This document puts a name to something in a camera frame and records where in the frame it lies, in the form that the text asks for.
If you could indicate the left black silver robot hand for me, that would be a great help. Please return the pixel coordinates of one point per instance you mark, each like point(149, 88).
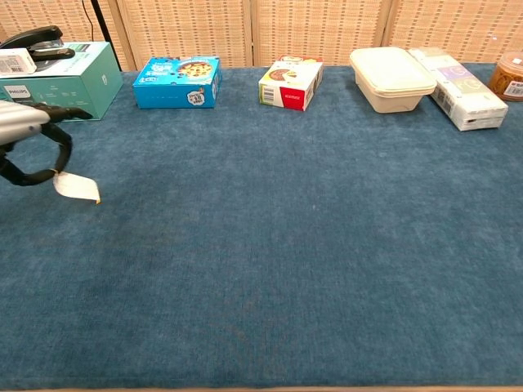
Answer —
point(24, 120)

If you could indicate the small white box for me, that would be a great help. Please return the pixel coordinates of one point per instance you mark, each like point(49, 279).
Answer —
point(14, 61)

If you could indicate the teal Philips box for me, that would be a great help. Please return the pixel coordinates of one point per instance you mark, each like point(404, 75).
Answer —
point(81, 87)

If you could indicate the black stapler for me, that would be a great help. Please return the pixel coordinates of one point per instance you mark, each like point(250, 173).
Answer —
point(38, 43)

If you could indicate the black tripod stand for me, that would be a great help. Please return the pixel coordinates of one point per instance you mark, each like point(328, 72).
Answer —
point(104, 28)

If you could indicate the blue cookie box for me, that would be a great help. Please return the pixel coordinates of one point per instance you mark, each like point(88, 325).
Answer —
point(175, 90)

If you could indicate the red white cake box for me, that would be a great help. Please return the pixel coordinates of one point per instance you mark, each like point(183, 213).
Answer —
point(288, 87)

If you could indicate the blue table mat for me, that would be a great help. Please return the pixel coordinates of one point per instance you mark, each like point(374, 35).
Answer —
point(286, 245)

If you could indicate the bamboo folding screen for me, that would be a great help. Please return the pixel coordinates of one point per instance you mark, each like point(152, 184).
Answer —
point(310, 28)

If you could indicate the beige lidded lunch box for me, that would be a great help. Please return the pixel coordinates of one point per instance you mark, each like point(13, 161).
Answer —
point(388, 81)

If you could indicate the pastel tissue pack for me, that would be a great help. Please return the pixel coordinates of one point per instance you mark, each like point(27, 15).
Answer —
point(466, 98)

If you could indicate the brown sauce jar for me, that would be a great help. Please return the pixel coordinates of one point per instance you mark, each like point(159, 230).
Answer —
point(506, 79)

